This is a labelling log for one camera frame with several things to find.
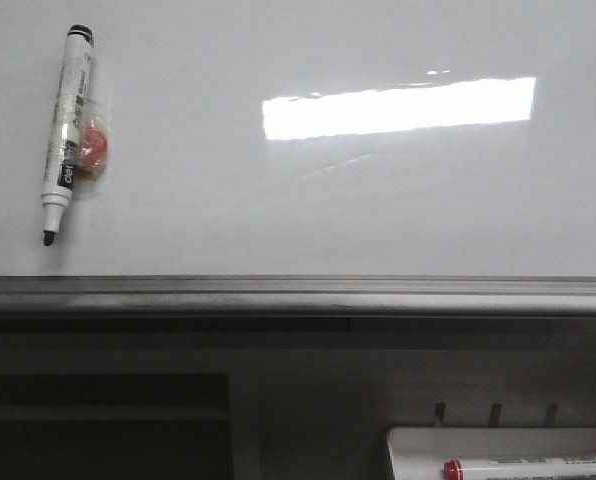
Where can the black whiteboard marker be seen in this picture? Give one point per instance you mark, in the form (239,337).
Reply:
(66,129)

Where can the grey aluminium whiteboard frame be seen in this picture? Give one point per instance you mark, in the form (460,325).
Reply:
(281,302)

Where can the red whiteboard marker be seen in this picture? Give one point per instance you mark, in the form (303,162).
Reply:
(522,468)

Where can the white marker tray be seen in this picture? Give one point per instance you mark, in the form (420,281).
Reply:
(420,452)

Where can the white whiteboard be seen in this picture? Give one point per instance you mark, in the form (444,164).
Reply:
(310,137)

